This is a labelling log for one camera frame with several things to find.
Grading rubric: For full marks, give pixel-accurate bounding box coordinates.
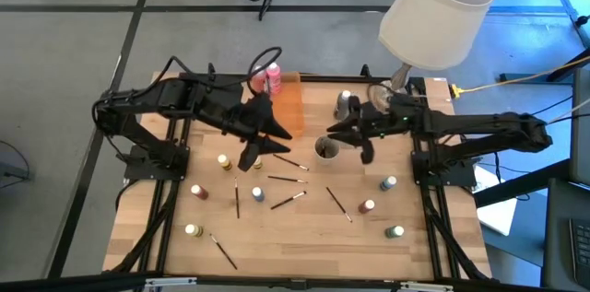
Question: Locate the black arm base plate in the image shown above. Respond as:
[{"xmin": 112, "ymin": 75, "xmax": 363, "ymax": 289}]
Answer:
[
  {"xmin": 123, "ymin": 144, "xmax": 191, "ymax": 181},
  {"xmin": 411, "ymin": 162, "xmax": 478, "ymax": 188}
]

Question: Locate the silver frame bracket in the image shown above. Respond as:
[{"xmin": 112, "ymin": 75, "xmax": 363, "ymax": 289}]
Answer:
[
  {"xmin": 144, "ymin": 276, "xmax": 198, "ymax": 289},
  {"xmin": 398, "ymin": 281, "xmax": 455, "ymax": 292}
]

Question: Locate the pale yellow small paint bottle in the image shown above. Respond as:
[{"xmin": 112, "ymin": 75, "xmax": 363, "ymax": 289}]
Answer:
[{"xmin": 183, "ymin": 223, "xmax": 205, "ymax": 239}]

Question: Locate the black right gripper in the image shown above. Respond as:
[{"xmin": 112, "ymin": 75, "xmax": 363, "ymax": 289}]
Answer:
[{"xmin": 325, "ymin": 98, "xmax": 419, "ymax": 144}]

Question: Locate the yellow extension cable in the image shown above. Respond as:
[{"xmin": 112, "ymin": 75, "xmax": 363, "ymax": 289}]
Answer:
[{"xmin": 449, "ymin": 54, "xmax": 590, "ymax": 99}]

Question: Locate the dark grey side panel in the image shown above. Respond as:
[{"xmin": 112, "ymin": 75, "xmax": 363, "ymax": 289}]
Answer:
[{"xmin": 570, "ymin": 66, "xmax": 590, "ymax": 187}]

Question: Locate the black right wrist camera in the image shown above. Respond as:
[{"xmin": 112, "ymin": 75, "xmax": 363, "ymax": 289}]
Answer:
[{"xmin": 360, "ymin": 140, "xmax": 376, "ymax": 166}]

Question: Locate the black aluminium table frame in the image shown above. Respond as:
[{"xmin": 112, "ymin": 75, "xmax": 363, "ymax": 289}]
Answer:
[{"xmin": 103, "ymin": 70, "xmax": 497, "ymax": 292}]

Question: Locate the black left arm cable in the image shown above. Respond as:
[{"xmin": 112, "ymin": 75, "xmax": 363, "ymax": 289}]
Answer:
[{"xmin": 247, "ymin": 46, "xmax": 283, "ymax": 96}]

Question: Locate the red small paint bottle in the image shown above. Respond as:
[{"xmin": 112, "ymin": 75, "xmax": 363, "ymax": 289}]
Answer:
[{"xmin": 190, "ymin": 183, "xmax": 210, "ymax": 202}]

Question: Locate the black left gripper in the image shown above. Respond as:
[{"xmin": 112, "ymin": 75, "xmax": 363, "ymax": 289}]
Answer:
[{"xmin": 223, "ymin": 94, "xmax": 293, "ymax": 158}]

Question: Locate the orange translucent plastic bin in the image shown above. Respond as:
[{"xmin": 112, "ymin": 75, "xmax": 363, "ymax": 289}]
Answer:
[{"xmin": 252, "ymin": 72, "xmax": 305, "ymax": 139}]

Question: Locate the pink large paint bottle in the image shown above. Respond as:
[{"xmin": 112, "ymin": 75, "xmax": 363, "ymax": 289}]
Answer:
[{"xmin": 265, "ymin": 62, "xmax": 282, "ymax": 95}]

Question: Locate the white flat box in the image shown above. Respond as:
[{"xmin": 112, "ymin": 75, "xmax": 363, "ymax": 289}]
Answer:
[{"xmin": 474, "ymin": 165, "xmax": 520, "ymax": 237}]

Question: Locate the dark grey large paint bottle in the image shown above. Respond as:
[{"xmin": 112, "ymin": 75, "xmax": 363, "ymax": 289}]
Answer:
[{"xmin": 334, "ymin": 89, "xmax": 352, "ymax": 121}]

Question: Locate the grey floor object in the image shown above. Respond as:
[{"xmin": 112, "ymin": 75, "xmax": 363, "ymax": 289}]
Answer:
[{"xmin": 0, "ymin": 139, "xmax": 32, "ymax": 190}]

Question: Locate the black diagonal beam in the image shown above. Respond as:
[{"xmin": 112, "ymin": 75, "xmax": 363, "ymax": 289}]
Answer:
[{"xmin": 473, "ymin": 158, "xmax": 572, "ymax": 208}]

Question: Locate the black side desk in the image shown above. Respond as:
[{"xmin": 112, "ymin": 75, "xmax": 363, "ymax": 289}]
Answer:
[{"xmin": 541, "ymin": 176, "xmax": 590, "ymax": 292}]

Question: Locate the coral large paint bottle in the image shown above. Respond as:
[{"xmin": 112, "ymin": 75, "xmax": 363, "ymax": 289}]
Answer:
[{"xmin": 251, "ymin": 64, "xmax": 268, "ymax": 95}]

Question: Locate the silver table lamp white shade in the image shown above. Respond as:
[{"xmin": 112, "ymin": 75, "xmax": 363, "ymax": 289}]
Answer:
[{"xmin": 367, "ymin": 0, "xmax": 500, "ymax": 116}]

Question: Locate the black keyboard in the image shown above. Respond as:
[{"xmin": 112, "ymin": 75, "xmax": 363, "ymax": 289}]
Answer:
[{"xmin": 570, "ymin": 217, "xmax": 590, "ymax": 289}]

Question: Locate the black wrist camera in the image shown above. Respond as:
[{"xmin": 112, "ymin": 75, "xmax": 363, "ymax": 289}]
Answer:
[
  {"xmin": 360, "ymin": 140, "xmax": 376, "ymax": 166},
  {"xmin": 236, "ymin": 143, "xmax": 260, "ymax": 173}
]

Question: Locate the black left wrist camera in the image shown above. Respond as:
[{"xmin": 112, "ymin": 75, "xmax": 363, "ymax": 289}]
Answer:
[{"xmin": 236, "ymin": 143, "xmax": 260, "ymax": 173}]

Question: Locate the white paper cup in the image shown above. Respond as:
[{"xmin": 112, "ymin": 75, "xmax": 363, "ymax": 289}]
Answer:
[{"xmin": 313, "ymin": 134, "xmax": 343, "ymax": 167}]

